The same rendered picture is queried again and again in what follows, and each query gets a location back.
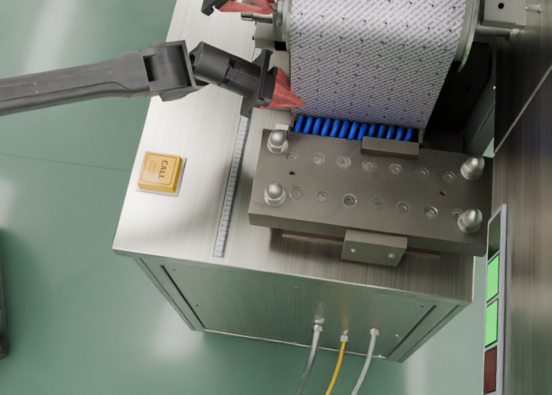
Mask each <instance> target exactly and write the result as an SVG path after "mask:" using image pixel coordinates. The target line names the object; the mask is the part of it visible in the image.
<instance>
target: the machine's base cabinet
mask: <svg viewBox="0 0 552 395"><path fill-rule="evenodd" d="M132 258H133V259H134V260H135V262H136V263H138V265H139V266H140V267H141V269H142V270H143V271H144V272H145V274H146V275H147V276H148V277H149V279H150V280H151V281H152V283H153V284H154V285H155V286H156V287H157V288H158V289H159V291H160V292H161V293H162V295H163V296H164V297H165V299H166V300H167V301H168V303H169V304H170V305H171V306H172V307H173V309H174V310H175V311H176V312H177V313H178V314H179V316H180V317H181V318H182V320H183V321H184V322H185V323H186V325H187V326H188V327H189V329H190V330H192V331H199V332H205V333H215V334H220V335H226V336H231V337H237V338H246V339H252V340H257V341H263V342H273V343H278V344H284V345H289V346H294V347H304V348H311V343H312V338H313V333H314V332H312V331H311V329H312V325H315V324H318V325H322V326H323V327H324V332H323V333H321V334H320V341H319V346H318V349H317V350H321V351H331V352H337V353H340V350H341V346H342V342H340V336H342V335H347V336H348V342H346V343H345V347H344V353H343V354H348V355H353V356H363V357H367V354H368V351H369V347H370V340H371V336H370V329H371V328H377V329H378V330H379V337H376V340H375V347H374V350H373V354H372V357H371V358H374V359H379V360H385V361H395V362H398V363H403V362H404V361H405V360H406V359H407V358H408V357H410V356H411V355H412V354H413V353H414V352H415V351H417V350H418V349H419V348H420V347H422V346H423V345H424V344H425V343H426V342H427V341H429V340H430V339H431V338H432V337H433V336H434V335H436V334H437V332H438V331H440V330H441V329H442V328H443V327H444V326H445V325H446V324H448V323H449V322H450V321H451V320H452V319H453V318H455V317H456V316H457V315H458V314H459V313H461V312H462V311H463V310H464V309H465V308H466V307H467V306H465V305H454V304H449V303H443V302H437V301H427V300H421V299H415V298H409V297H404V296H393V295H387V294H381V293H376V292H365V291H359V290H353V289H347V288H342V287H331V286H325V285H319V284H314V283H308V282H298V281H292V280H286V279H281V278H270V277H264V276H258V275H253V274H247V273H236V272H230V271H225V270H219V269H208V268H202V267H196V266H191V265H185V264H174V263H169V262H163V261H157V260H147V259H141V258H136V257H132Z"/></svg>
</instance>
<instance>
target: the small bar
mask: <svg viewBox="0 0 552 395"><path fill-rule="evenodd" d="M418 151H419V143H416V142H409V141H402V140H390V139H383V138H376V137H369V136H363V138H362V142H361V153H365V154H378V155H384V156H390V157H397V158H409V159H417V156H418Z"/></svg>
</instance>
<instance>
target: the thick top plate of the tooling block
mask: <svg viewBox="0 0 552 395"><path fill-rule="evenodd" d="M272 131H274V130H273V129H267V128H264V129H263V134H262V138H261V143H260V151H259V156H258V160H257V165H256V170H255V178H254V182H253V187H252V192H251V200H250V204H249V209H248V215H249V220H250V225H256V226H262V227H273V228H279V229H285V230H291V231H297V232H309V233H314V234H320V235H326V236H332V237H343V238H345V235H346V230H347V229H352V230H358V231H364V232H375V233H381V234H388V235H394V236H400V237H407V246H408V247H414V248H420V249H426V250H437V251H443V252H449V253H455V254H461V255H472V256H478V257H484V256H485V255H486V254H487V237H488V222H489V220H490V219H491V209H492V183H493V158H492V157H486V156H481V157H482V158H483V159H484V161H485V164H484V165H485V167H484V169H483V173H482V175H481V177H480V178H478V179H477V180H473V181H472V180H468V179H466V178H465V177H464V176H463V175H462V174H461V170H460V168H461V166H462V164H463V163H464V162H465V161H467V159H468V158H469V157H471V156H472V155H473V154H460V153H454V152H447V151H440V150H433V149H422V148H419V151H418V156H417V159H409V158H397V157H390V156H384V155H378V154H365V153H361V142H362V140H350V139H344V138H338V137H331V136H324V135H312V134H306V133H299V132H292V131H289V132H288V136H286V139H287V142H288V148H287V151H286V152H285V153H283V154H279V155H277V154H272V153H270V152H269V150H268V147H267V143H268V138H269V136H270V133H271V132H272ZM272 181H276V182H278V183H279V184H280V185H282V187H283V190H284V191H285V194H286V199H285V201H284V203H283V204H281V205H280V206H278V207H273V206H269V205H268V204H266V202H265V199H264V194H265V189H266V188H267V185H268V184H269V183H270V182H272ZM468 209H479V210H480V211H481V213H482V219H483V220H482V222H481V226H480V229H479V230H478V231H477V232H475V233H471V234H470V233H465V232H463V231H462V230H461V229H460V228H459V226H458V218H459V216H460V215H461V214H463V213H465V212H466V210H468Z"/></svg>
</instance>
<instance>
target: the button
mask: <svg viewBox="0 0 552 395"><path fill-rule="evenodd" d="M181 165H182V158H181V156H180V155H174V154H162V153H156V152H149V151H145V156H144V159H143V163H142V166H141V170H140V175H139V178H138V182H137V184H138V186H139V188H143V189H149V190H156V191H166V192H172V193H174V192H175V190H176V187H177V181H178V177H179V173H180V170H181Z"/></svg>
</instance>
